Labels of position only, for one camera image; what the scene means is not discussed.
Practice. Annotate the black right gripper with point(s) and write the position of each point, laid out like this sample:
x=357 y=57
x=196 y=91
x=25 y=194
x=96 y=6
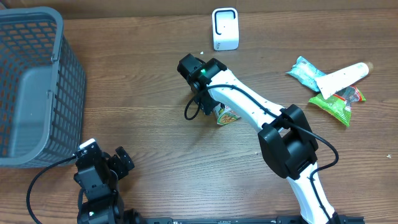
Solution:
x=209 y=104

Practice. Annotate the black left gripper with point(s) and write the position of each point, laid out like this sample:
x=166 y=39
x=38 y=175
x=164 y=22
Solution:
x=121 y=170

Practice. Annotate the cup noodles container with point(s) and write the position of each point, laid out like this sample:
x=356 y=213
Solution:
x=224 y=114

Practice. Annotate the green tissue pack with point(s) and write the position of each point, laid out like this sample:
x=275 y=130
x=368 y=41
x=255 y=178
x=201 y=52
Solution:
x=306 y=73

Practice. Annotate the white tube gold cap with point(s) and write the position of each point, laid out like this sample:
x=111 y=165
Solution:
x=340 y=79

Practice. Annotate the green snack bag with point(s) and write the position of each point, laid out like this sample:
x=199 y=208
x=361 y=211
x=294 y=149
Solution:
x=339 y=104

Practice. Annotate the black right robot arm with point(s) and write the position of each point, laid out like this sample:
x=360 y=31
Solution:
x=287 y=143

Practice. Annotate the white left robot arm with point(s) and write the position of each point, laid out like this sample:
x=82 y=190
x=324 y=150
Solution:
x=98 y=175

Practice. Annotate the white barcode scanner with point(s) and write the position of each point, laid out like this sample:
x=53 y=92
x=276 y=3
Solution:
x=225 y=27

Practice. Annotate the grey plastic shopping basket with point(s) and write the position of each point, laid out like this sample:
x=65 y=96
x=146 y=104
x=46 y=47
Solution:
x=43 y=86

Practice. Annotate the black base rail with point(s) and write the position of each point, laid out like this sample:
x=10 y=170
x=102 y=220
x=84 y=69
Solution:
x=277 y=220

